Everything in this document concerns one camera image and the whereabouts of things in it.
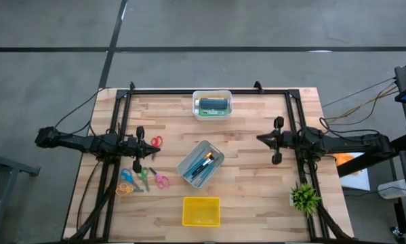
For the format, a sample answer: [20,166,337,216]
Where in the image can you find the pink handled scissors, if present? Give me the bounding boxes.
[148,167,171,190]

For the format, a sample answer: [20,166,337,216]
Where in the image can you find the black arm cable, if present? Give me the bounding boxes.
[319,117,382,137]
[54,87,104,135]

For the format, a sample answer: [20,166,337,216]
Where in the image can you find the black aluminium table frame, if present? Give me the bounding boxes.
[66,88,354,243]

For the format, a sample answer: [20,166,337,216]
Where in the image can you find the red handled scissors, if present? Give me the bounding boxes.
[150,135,164,161]

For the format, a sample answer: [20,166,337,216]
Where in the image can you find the orange cloth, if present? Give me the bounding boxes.
[334,152,358,167]

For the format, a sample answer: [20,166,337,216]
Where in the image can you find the black paint brush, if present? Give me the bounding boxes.
[191,156,216,177]

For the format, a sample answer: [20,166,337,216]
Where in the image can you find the yellow slotted plastic basket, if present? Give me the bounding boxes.
[182,196,221,227]

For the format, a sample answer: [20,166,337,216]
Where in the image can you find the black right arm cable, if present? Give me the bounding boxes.
[319,117,382,137]

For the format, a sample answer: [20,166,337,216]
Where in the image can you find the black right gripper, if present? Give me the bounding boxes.
[256,116,296,166]

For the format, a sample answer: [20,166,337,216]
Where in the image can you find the light grey storage bin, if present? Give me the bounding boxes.
[176,139,226,189]

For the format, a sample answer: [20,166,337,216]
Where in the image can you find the grey metal rack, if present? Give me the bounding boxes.
[0,148,41,244]

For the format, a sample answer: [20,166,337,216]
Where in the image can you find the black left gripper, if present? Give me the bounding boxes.
[123,125,161,174]

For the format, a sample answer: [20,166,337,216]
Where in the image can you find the white box device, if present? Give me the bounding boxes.
[378,178,406,200]

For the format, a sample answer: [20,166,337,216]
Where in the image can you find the thin brown cable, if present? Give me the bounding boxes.
[76,161,100,235]

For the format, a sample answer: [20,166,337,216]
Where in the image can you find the orange handled scissors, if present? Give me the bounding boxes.
[115,182,135,197]

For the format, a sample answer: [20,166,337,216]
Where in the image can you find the blue handled scissors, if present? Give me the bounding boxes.
[119,168,144,193]

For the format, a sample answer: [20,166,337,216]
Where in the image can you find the artificial green potted plant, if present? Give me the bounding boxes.
[289,182,322,218]

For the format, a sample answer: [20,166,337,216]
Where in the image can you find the yellow floor cable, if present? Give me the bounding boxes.
[325,86,399,121]

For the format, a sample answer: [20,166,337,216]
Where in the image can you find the blue brush gold ferrule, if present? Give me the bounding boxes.
[185,151,213,178]

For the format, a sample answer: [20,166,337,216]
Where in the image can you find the white sheet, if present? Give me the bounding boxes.
[338,152,371,191]

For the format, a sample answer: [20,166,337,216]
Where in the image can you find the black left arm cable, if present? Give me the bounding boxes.
[54,87,104,135]

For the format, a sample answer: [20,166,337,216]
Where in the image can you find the white handled storage bin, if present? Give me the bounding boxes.
[192,89,233,122]

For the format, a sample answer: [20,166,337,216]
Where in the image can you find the black metal beam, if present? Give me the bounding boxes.
[336,134,406,179]

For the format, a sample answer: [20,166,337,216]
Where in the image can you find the thin blue paint brush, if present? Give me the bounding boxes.
[182,152,203,179]

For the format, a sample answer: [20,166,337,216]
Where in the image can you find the thin dark paint brush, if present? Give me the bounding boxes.
[188,155,212,180]

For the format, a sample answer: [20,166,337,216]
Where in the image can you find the green handled scissors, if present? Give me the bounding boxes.
[137,167,151,192]

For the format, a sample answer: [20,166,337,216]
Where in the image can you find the thin black floor cable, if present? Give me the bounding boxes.
[323,77,397,110]

